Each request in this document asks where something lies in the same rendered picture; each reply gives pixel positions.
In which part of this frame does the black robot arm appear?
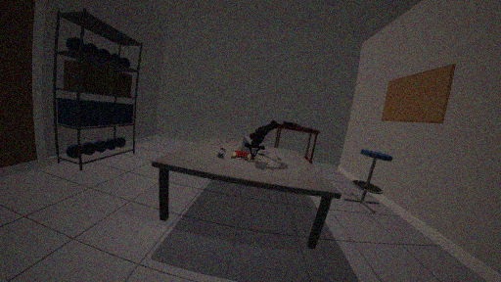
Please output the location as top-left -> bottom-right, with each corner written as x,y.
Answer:
250,119 -> 279,149

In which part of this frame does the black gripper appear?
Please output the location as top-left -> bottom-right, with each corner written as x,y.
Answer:
245,139 -> 265,155

